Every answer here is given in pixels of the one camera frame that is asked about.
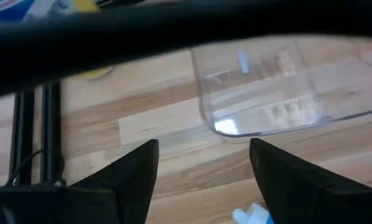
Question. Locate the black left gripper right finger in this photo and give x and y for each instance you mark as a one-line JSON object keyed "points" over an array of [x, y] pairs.
{"points": [[298, 193]]}

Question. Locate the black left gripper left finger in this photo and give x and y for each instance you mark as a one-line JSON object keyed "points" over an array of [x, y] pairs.
{"points": [[133, 180]]}

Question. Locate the blue silicone caulk tube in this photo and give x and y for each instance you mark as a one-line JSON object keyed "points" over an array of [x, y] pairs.
{"points": [[251, 216]]}

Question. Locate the clear plastic tray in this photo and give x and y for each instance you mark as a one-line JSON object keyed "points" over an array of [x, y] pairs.
{"points": [[267, 102]]}

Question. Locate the black aluminium table frame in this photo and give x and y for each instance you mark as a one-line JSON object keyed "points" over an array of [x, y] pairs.
{"points": [[50, 124]]}

